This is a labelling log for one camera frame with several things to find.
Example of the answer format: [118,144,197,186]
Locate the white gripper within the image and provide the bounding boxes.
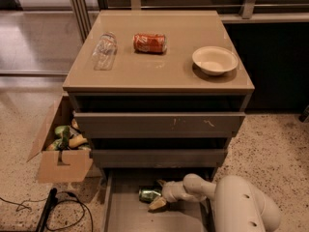
[149,180,186,211]

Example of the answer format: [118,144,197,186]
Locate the green soda can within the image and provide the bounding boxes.
[139,187,161,203]

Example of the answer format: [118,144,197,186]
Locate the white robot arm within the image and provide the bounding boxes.
[149,174,281,232]

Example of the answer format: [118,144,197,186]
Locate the bottom grey open drawer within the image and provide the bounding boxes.
[101,168,215,232]

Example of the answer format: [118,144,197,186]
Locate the middle grey drawer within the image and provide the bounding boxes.
[90,149,227,168]

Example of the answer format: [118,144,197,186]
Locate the grey drawer cabinet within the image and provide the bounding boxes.
[62,10,255,179]

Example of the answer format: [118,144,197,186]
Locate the top grey drawer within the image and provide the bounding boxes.
[74,112,245,138]

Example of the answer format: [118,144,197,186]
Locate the orange soda can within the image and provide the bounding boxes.
[133,33,166,54]

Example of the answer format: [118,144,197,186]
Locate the cardboard box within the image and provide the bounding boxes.
[28,95,93,184]

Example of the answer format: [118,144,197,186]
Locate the black bar on floor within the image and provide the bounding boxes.
[35,188,58,232]

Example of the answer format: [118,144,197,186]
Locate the green chip bag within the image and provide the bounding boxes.
[45,125,92,152]

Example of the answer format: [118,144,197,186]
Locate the white paper bowl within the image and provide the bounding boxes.
[192,46,239,76]

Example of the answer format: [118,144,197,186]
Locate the clear plastic bottle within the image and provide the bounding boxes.
[92,32,118,71]

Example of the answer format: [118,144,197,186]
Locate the metal railing frame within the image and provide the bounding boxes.
[70,0,309,39]

